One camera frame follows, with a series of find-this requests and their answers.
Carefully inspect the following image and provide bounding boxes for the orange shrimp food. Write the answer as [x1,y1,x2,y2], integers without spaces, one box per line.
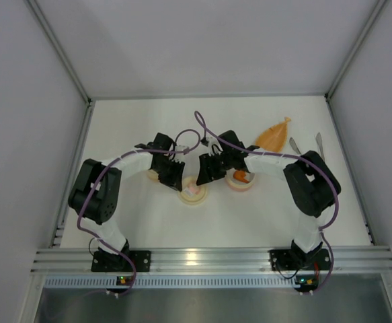
[233,170,250,184]

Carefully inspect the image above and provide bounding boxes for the metal tongs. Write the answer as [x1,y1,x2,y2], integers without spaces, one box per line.
[288,133,325,161]

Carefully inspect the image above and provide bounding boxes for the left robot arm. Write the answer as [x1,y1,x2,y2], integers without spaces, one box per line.
[68,133,191,259]

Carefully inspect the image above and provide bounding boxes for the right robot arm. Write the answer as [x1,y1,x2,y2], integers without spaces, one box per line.
[196,130,342,268]

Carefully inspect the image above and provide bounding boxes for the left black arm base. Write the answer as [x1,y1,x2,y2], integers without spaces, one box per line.
[91,249,151,273]

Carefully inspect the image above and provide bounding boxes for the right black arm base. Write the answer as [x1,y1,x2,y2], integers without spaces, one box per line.
[268,248,331,272]

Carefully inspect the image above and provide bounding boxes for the woven fish-shaped basket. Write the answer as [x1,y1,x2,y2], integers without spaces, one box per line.
[255,117,291,153]

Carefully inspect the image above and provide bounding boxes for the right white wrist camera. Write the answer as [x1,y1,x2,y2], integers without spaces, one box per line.
[201,136,219,148]

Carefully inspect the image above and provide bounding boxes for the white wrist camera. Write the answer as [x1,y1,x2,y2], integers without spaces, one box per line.
[201,136,219,148]
[174,145,190,155]

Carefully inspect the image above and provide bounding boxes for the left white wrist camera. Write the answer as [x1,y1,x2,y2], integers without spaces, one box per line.
[174,145,190,155]

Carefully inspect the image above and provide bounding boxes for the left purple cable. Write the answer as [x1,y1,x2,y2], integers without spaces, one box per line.
[77,129,201,297]

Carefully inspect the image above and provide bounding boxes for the purple cable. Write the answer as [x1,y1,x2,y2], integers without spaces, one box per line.
[77,129,201,297]
[194,110,340,295]

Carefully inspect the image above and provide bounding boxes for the left aluminium frame post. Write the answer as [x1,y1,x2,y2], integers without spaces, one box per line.
[24,0,92,106]

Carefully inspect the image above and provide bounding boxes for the aluminium frame post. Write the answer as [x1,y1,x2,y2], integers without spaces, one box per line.
[324,0,389,103]
[24,0,92,106]

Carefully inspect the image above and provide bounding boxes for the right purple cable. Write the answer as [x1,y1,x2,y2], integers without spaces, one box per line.
[194,110,340,295]

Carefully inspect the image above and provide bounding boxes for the aluminium front rail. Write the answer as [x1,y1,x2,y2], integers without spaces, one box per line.
[30,246,392,275]

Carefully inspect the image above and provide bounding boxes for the slotted grey cable duct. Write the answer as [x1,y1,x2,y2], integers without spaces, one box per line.
[44,275,307,289]

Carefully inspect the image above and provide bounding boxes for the right aluminium frame post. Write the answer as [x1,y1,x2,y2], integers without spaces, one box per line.
[324,0,389,103]

